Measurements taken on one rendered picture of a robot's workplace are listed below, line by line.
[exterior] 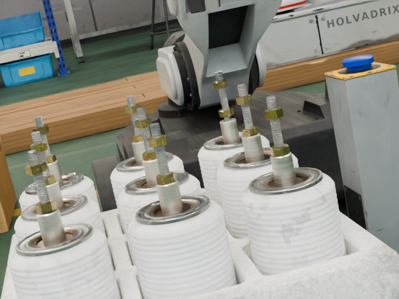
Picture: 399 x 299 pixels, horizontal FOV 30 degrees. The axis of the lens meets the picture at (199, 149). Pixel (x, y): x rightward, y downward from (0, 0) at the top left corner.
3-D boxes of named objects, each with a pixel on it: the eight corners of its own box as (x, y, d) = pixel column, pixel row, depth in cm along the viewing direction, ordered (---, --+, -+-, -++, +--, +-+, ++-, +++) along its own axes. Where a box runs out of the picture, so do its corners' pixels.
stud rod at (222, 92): (227, 126, 98) (216, 70, 97) (234, 126, 98) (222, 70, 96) (224, 129, 97) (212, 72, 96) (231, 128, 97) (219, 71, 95)
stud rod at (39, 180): (48, 224, 72) (29, 150, 71) (57, 223, 72) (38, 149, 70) (44, 228, 71) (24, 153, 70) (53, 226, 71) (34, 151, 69)
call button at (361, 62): (339, 75, 97) (336, 59, 96) (367, 68, 97) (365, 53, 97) (351, 78, 93) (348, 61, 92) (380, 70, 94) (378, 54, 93)
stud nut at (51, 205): (43, 207, 72) (41, 199, 72) (59, 205, 72) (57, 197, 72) (34, 214, 71) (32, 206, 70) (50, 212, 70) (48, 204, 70)
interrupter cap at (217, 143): (236, 134, 103) (234, 130, 103) (272, 137, 97) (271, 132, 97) (193, 150, 99) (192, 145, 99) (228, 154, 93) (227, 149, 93)
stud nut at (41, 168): (34, 170, 72) (31, 162, 71) (49, 168, 71) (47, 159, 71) (24, 176, 70) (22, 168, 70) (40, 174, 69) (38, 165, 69)
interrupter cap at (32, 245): (16, 242, 75) (15, 235, 75) (90, 222, 76) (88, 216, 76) (16, 266, 68) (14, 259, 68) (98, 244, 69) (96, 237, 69)
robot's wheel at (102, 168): (111, 251, 143) (87, 151, 138) (136, 244, 144) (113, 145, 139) (120, 289, 124) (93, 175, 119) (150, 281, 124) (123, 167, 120)
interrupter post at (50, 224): (43, 242, 73) (34, 211, 72) (67, 237, 73) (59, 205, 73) (43, 250, 71) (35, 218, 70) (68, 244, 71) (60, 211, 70)
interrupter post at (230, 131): (233, 141, 100) (228, 117, 99) (244, 142, 98) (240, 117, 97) (219, 146, 98) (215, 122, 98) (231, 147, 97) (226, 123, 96)
